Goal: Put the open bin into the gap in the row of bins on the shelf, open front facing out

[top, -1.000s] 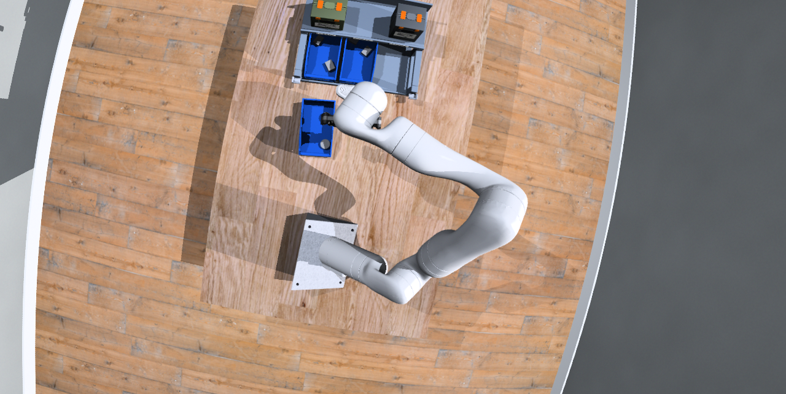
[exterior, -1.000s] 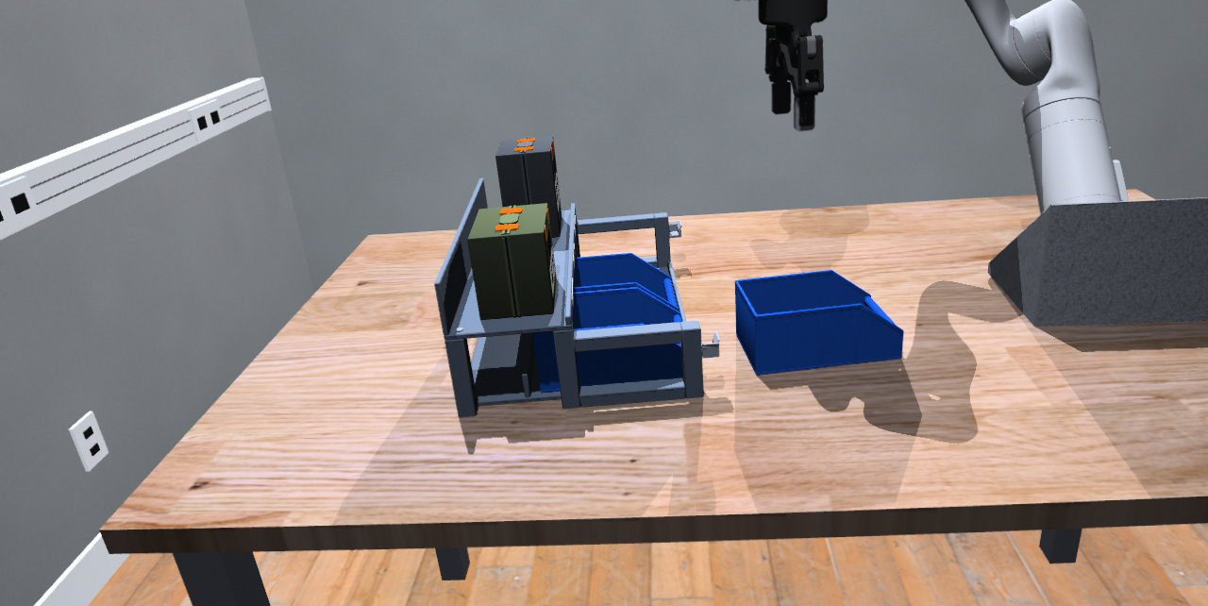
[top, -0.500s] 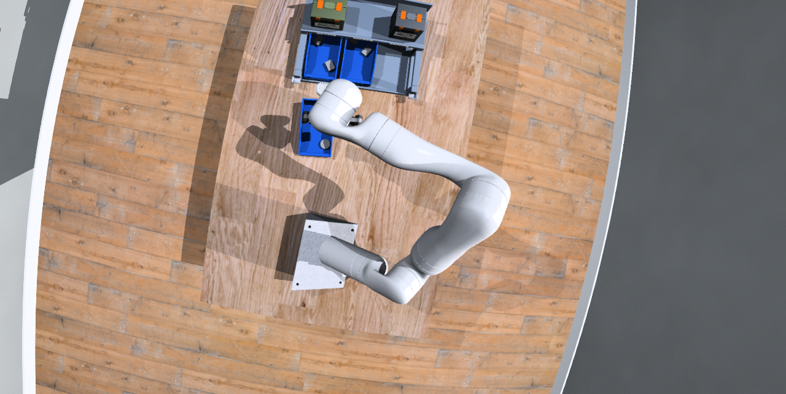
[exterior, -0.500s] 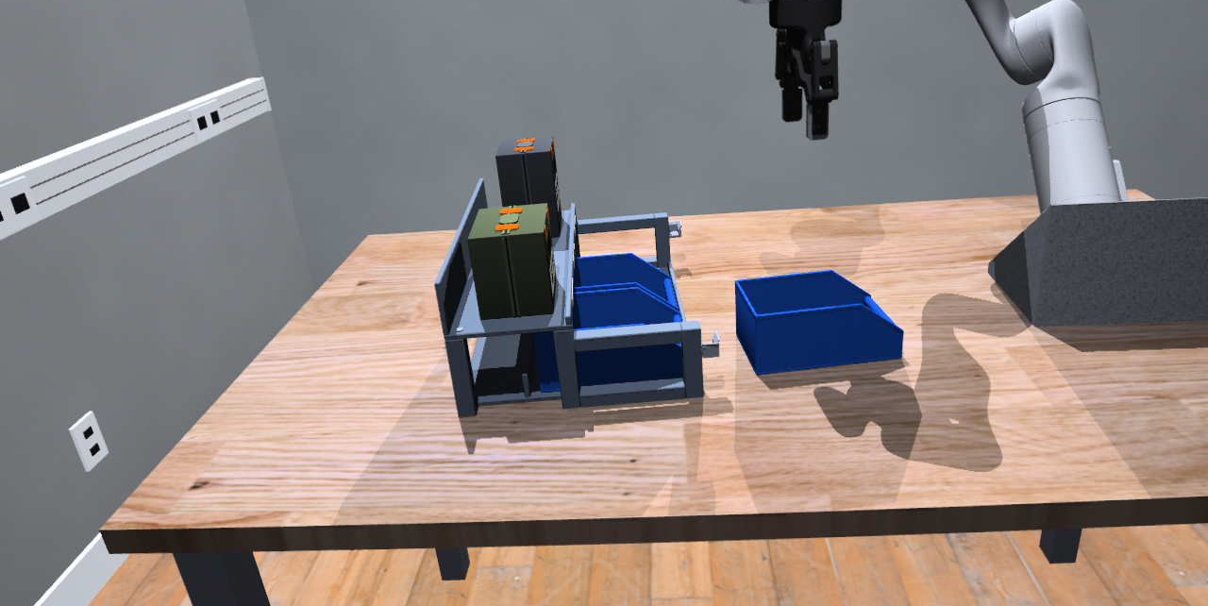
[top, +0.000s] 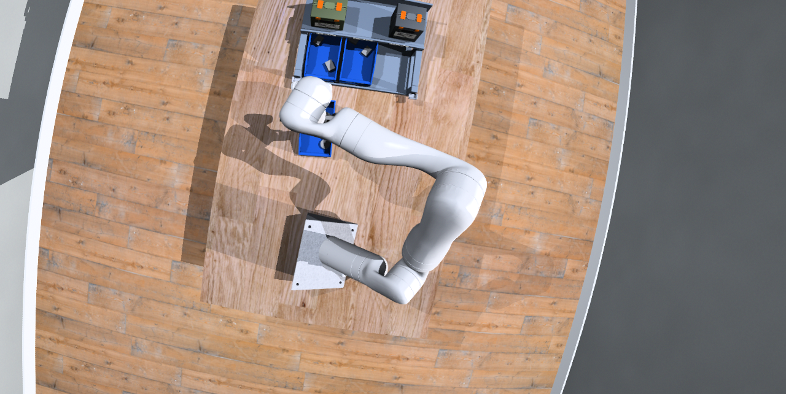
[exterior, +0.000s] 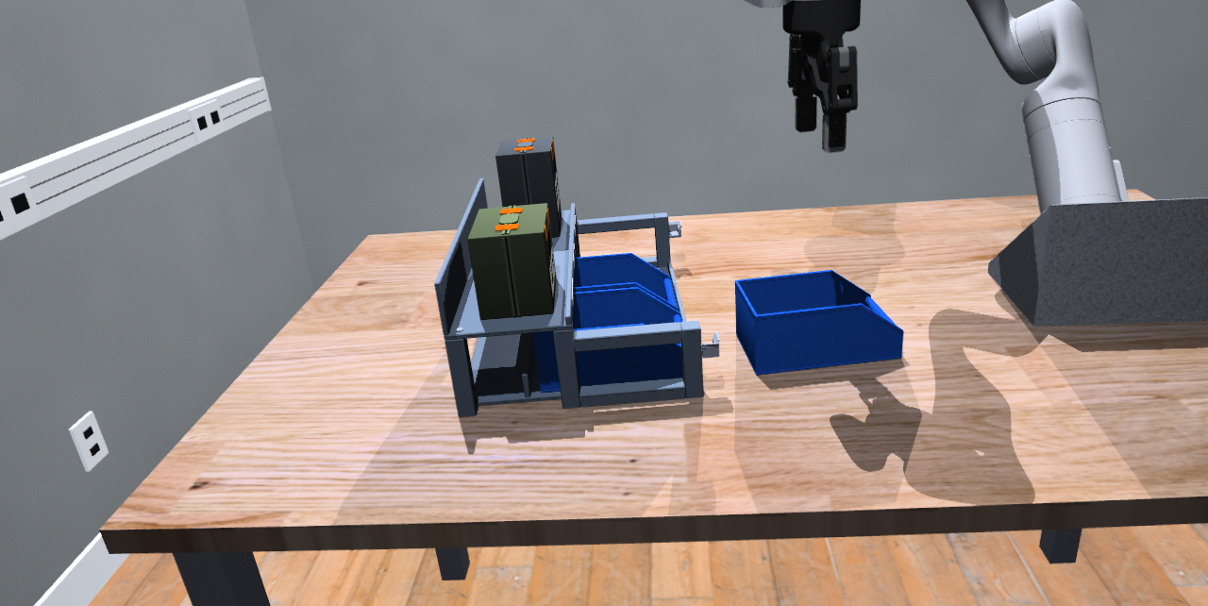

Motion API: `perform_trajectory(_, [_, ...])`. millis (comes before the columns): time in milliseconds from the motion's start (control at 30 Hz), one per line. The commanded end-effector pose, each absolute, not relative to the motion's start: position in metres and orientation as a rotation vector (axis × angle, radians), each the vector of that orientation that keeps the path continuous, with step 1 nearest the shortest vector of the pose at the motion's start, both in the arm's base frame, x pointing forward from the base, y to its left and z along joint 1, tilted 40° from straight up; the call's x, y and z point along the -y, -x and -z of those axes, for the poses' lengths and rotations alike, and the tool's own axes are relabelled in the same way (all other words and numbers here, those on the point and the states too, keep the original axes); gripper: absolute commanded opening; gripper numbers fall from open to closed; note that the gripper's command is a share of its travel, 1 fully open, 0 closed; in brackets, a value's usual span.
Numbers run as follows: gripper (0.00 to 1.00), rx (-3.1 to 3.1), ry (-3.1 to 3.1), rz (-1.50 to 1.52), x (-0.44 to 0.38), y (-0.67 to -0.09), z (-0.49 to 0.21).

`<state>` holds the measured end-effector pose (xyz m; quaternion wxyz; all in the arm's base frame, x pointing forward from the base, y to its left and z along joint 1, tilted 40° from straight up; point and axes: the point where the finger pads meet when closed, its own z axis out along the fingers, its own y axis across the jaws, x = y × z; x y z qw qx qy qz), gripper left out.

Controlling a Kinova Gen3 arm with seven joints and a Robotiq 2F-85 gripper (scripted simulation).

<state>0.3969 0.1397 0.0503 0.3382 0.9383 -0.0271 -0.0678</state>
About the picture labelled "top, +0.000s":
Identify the grey metal shelf rack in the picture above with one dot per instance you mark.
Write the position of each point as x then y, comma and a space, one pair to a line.
369, 20

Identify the black case with orange grip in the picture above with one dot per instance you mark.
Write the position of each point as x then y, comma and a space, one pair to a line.
407, 22

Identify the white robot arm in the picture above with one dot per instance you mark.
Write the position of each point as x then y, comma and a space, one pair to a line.
451, 206

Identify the olive green case with orange latches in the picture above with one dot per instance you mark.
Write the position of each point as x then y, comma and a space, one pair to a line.
329, 14

